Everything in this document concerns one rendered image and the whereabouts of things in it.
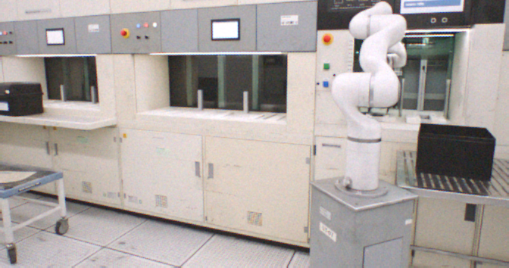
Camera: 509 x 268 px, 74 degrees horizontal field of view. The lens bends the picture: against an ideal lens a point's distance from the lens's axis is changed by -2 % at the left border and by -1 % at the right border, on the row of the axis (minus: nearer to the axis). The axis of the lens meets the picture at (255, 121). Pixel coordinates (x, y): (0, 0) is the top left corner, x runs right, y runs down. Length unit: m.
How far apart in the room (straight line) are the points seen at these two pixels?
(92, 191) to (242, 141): 1.46
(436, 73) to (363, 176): 1.72
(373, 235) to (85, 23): 2.43
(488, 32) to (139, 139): 2.22
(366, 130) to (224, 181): 1.32
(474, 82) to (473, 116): 0.16
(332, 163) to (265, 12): 0.97
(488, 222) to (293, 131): 1.12
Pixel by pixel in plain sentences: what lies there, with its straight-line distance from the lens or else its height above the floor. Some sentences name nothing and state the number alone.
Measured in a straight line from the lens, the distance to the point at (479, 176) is 1.62.
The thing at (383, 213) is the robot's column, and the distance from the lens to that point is 1.27.
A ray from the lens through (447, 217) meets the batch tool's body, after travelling 2.14.
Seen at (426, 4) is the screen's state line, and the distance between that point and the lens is 1.98.
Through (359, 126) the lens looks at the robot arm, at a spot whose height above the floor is 1.00.
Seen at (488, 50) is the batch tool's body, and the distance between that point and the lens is 1.95.
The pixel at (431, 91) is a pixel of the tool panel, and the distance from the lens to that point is 2.87.
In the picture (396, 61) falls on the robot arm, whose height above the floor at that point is 1.23.
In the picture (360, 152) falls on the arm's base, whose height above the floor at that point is 0.91.
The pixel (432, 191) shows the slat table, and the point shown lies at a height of 0.75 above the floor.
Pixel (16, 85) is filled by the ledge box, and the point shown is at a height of 1.04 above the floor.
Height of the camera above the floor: 1.22
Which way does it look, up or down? 10 degrees down
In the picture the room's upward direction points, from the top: straight up
